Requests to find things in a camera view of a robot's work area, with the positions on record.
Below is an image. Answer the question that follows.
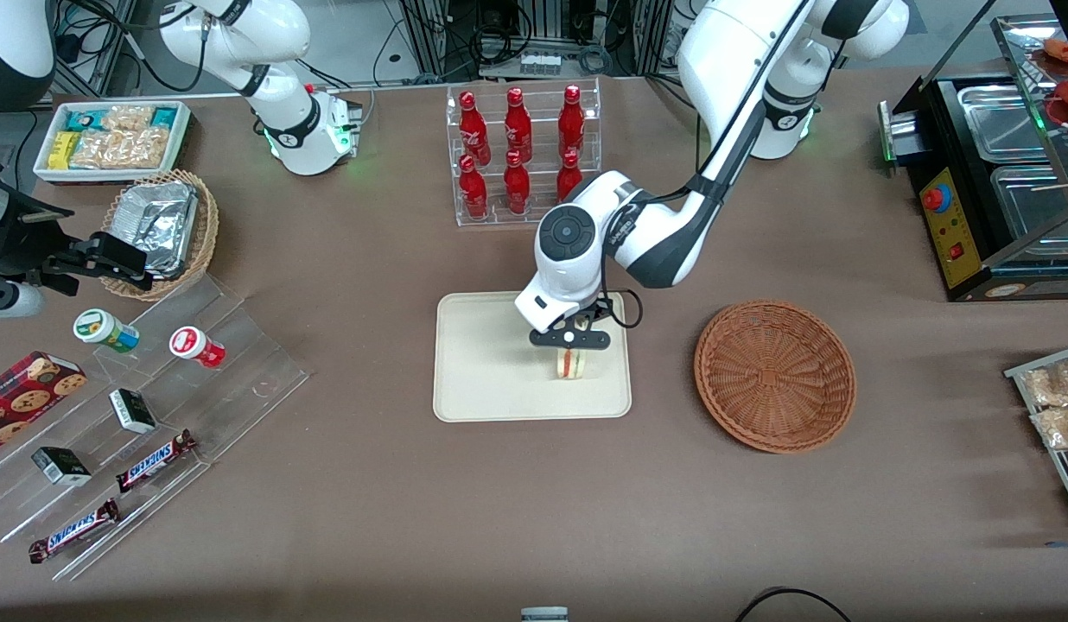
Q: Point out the triangular sandwich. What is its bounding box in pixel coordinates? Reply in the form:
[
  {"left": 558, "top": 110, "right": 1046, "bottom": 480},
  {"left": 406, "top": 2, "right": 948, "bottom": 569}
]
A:
[{"left": 551, "top": 346, "right": 592, "bottom": 382}]

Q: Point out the light wicker basket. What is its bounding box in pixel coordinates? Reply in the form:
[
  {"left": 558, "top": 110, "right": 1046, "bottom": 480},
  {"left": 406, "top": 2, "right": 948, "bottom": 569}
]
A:
[{"left": 100, "top": 169, "right": 219, "bottom": 301}]

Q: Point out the cream plastic tray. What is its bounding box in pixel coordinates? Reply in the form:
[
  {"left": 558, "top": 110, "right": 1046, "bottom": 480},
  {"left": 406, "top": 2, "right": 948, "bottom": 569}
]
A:
[{"left": 433, "top": 289, "right": 633, "bottom": 423}]

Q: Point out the brown wicker basket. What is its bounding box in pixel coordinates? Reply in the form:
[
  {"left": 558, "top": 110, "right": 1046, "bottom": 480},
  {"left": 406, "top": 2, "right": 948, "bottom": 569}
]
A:
[{"left": 694, "top": 299, "right": 857, "bottom": 454}]

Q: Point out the silver foil package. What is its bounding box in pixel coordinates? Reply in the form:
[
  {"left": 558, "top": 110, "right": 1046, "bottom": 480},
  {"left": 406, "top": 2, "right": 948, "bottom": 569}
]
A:
[{"left": 111, "top": 181, "right": 200, "bottom": 279}]

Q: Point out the white plastic snack bin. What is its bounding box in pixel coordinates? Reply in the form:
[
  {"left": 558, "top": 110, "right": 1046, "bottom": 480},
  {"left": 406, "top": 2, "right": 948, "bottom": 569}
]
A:
[{"left": 33, "top": 100, "right": 192, "bottom": 184}]

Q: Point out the green lid white cup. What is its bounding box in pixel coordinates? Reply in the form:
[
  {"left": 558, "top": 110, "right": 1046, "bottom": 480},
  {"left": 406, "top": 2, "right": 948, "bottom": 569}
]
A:
[{"left": 73, "top": 308, "right": 141, "bottom": 354}]

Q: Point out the clear acrylic bottle rack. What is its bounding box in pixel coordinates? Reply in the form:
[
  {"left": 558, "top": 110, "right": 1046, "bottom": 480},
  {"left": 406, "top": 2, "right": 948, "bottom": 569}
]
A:
[{"left": 446, "top": 78, "right": 602, "bottom": 227}]

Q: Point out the clear cracker bag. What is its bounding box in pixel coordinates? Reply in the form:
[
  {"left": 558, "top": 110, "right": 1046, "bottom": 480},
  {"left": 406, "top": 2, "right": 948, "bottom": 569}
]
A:
[
  {"left": 72, "top": 128, "right": 172, "bottom": 170},
  {"left": 102, "top": 105, "right": 155, "bottom": 135}
]

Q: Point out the red lid cup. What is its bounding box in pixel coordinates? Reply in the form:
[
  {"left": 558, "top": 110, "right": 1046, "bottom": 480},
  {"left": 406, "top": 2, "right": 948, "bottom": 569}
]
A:
[{"left": 169, "top": 326, "right": 226, "bottom": 370}]

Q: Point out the red cola bottle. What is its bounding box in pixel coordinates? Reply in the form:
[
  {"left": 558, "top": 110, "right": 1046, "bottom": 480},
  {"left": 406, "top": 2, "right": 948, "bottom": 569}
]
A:
[
  {"left": 556, "top": 149, "right": 584, "bottom": 201},
  {"left": 505, "top": 87, "right": 533, "bottom": 158},
  {"left": 558, "top": 84, "right": 586, "bottom": 156},
  {"left": 458, "top": 154, "right": 489, "bottom": 219},
  {"left": 459, "top": 91, "right": 491, "bottom": 163},
  {"left": 503, "top": 150, "right": 531, "bottom": 216}
]

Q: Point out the red cookie box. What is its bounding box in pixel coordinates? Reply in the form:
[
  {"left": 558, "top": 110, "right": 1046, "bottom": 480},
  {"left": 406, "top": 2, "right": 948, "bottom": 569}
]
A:
[{"left": 0, "top": 350, "right": 88, "bottom": 459}]

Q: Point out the small dark box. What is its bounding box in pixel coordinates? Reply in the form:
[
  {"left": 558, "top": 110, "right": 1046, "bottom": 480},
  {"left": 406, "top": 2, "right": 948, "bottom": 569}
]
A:
[
  {"left": 31, "top": 446, "right": 92, "bottom": 486},
  {"left": 109, "top": 389, "right": 157, "bottom": 435}
]

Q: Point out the clear acrylic stepped display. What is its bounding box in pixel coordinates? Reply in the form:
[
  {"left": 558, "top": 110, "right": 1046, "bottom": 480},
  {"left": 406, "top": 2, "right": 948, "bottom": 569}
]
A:
[{"left": 0, "top": 275, "right": 310, "bottom": 581}]

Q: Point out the Snickers bar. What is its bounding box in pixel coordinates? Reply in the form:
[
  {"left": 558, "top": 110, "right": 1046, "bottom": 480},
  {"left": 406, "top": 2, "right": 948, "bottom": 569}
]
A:
[
  {"left": 115, "top": 429, "right": 198, "bottom": 494},
  {"left": 29, "top": 498, "right": 121, "bottom": 564}
]

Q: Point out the black food warmer case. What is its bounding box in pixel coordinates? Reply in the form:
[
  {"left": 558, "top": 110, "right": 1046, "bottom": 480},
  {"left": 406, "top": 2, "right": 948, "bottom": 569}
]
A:
[{"left": 880, "top": 13, "right": 1068, "bottom": 303}]

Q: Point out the steel warmer pan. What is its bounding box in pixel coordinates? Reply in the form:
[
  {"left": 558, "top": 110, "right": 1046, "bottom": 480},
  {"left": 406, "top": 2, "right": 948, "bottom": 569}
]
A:
[
  {"left": 957, "top": 84, "right": 1058, "bottom": 165},
  {"left": 990, "top": 164, "right": 1068, "bottom": 244}
]

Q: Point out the clear snack bag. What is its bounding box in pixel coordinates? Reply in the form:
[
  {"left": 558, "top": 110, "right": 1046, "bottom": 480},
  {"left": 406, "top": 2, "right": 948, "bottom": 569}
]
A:
[
  {"left": 1018, "top": 359, "right": 1068, "bottom": 407},
  {"left": 1031, "top": 406, "right": 1068, "bottom": 450}
]

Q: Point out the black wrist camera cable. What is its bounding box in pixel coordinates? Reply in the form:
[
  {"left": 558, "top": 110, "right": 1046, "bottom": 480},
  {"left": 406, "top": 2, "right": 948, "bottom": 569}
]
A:
[{"left": 596, "top": 288, "right": 645, "bottom": 331}]

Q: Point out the black cable loop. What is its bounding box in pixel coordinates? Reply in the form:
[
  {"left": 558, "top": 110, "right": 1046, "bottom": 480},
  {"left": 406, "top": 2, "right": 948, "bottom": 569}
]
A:
[{"left": 734, "top": 587, "right": 855, "bottom": 622}]

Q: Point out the metal wire rack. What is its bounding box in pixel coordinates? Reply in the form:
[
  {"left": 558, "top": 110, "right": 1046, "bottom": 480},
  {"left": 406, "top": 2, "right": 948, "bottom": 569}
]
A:
[{"left": 1005, "top": 344, "right": 1068, "bottom": 528}]

